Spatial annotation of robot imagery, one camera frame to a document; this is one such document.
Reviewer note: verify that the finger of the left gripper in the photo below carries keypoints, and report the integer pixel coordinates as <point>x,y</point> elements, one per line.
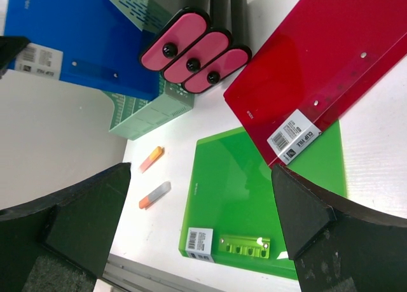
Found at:
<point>11,46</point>

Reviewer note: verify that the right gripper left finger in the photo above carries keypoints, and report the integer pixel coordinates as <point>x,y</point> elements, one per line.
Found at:
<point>61,242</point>

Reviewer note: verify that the blue clip file folder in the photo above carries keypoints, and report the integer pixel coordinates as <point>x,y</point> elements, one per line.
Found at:
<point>84,42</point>

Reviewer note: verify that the mint green file organizer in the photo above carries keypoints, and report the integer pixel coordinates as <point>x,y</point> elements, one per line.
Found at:
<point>133,117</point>

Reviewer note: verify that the green clip file folder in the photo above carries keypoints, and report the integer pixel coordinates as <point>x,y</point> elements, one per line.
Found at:
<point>231,216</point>

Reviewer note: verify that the red clip file folder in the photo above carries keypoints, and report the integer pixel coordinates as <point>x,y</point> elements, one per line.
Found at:
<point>318,62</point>

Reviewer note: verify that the orange highlighter clear cap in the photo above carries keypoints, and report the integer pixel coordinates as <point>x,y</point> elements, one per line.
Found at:
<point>151,159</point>

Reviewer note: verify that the aluminium rail frame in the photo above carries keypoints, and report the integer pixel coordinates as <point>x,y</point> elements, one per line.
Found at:
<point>128,275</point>

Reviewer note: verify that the orange grey highlighter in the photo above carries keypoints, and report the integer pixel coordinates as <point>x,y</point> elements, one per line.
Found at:
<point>156,194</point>

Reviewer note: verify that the black pink drawer unit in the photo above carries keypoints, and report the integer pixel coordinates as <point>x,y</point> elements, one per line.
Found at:
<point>198,43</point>

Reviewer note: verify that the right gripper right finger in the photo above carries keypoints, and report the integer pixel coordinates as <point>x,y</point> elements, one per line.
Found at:
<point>335,243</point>

